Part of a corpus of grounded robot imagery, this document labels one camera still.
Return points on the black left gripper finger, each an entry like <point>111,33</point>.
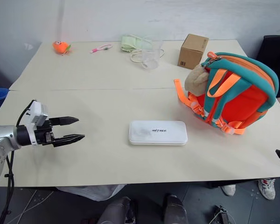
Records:
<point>65,120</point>
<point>70,139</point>

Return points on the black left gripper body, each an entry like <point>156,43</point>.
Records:
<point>43,136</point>

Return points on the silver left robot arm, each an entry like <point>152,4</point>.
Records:
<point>0,137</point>

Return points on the orange and teal backpack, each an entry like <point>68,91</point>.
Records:
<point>242,100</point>

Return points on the white rectangular case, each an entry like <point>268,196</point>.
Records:
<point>157,133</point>

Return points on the white sneaker with red trim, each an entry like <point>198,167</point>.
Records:
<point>267,187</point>

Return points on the white plastic bag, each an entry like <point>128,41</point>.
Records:
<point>93,191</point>

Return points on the orange carrot plush toy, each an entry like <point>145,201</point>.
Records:
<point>59,46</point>

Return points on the pink toothbrush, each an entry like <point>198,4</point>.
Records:
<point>100,48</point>

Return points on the dark rounded shape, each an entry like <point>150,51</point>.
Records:
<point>175,210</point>
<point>116,211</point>

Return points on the black device on floor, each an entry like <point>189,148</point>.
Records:
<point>220,215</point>

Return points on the light green cloth pouch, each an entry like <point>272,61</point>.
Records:
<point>128,44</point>

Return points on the person in black clothing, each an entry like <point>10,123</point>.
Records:
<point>275,58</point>

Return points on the clear plastic cup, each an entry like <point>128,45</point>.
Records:
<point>151,57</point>

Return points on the brown cardboard box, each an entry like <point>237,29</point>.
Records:
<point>191,53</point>

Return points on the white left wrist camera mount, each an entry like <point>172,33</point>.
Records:
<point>38,112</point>

